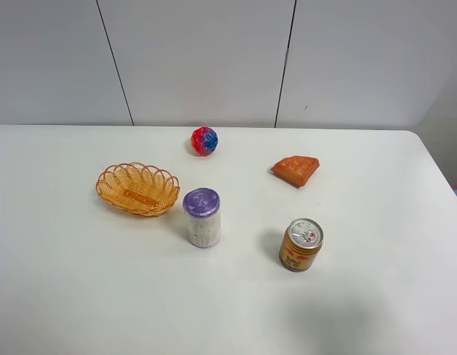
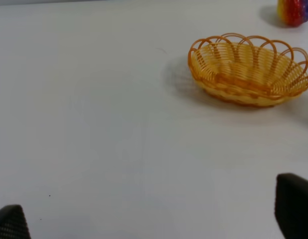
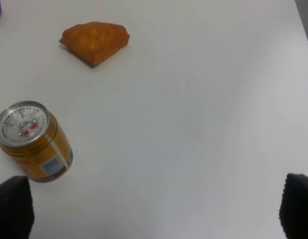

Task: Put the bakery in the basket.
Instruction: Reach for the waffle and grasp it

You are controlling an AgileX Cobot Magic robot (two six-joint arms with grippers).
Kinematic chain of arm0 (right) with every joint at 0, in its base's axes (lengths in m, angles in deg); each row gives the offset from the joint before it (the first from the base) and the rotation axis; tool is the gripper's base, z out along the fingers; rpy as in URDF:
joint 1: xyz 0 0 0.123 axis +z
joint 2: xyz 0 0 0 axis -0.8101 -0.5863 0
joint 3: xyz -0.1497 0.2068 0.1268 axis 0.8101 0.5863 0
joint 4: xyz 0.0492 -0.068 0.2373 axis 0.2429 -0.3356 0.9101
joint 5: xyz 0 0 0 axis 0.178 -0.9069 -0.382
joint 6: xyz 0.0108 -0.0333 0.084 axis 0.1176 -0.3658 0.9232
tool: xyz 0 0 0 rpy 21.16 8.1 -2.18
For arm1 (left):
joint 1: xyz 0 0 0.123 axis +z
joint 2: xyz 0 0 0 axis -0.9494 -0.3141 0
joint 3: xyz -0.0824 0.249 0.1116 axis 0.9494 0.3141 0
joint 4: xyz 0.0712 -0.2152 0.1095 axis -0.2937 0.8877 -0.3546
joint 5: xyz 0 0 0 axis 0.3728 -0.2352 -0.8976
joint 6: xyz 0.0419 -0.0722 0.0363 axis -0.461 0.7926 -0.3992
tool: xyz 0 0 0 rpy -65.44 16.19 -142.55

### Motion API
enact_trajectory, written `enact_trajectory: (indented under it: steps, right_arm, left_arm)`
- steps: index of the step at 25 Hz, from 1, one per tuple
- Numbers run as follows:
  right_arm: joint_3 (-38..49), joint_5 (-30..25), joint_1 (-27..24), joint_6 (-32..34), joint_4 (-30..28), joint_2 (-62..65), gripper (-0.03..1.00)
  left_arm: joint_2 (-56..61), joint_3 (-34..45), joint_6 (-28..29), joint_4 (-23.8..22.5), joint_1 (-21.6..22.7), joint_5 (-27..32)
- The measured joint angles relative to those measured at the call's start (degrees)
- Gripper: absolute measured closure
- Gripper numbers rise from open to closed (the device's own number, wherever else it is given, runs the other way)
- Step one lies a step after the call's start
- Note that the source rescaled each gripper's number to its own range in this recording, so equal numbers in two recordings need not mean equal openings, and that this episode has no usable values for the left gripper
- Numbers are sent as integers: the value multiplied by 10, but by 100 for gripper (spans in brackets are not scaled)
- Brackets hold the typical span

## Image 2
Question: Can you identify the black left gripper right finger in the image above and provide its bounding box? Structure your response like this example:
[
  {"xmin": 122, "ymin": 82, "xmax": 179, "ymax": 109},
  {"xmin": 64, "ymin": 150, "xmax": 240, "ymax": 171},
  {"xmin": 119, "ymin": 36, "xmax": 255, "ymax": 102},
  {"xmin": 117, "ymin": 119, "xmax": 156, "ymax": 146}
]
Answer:
[{"xmin": 275, "ymin": 173, "xmax": 308, "ymax": 239}]

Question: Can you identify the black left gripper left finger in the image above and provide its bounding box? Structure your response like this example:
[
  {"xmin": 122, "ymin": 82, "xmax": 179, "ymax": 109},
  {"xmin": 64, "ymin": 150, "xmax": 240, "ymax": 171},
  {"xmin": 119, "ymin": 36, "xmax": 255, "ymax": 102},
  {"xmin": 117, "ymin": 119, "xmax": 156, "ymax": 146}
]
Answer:
[{"xmin": 0, "ymin": 205, "xmax": 31, "ymax": 239}]

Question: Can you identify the orange woven plastic basket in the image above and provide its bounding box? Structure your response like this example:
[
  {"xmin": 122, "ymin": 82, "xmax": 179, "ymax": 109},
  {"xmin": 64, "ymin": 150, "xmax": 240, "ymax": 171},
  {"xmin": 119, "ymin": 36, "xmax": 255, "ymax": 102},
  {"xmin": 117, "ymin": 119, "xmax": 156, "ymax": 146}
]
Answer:
[{"xmin": 187, "ymin": 33, "xmax": 308, "ymax": 108}]

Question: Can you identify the rainbow coloured spiky ball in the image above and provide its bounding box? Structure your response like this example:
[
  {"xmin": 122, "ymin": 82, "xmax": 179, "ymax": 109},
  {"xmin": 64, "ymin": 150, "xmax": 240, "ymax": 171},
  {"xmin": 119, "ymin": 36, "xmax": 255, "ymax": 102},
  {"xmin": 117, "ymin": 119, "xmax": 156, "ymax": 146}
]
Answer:
[{"xmin": 277, "ymin": 0, "xmax": 308, "ymax": 27}]

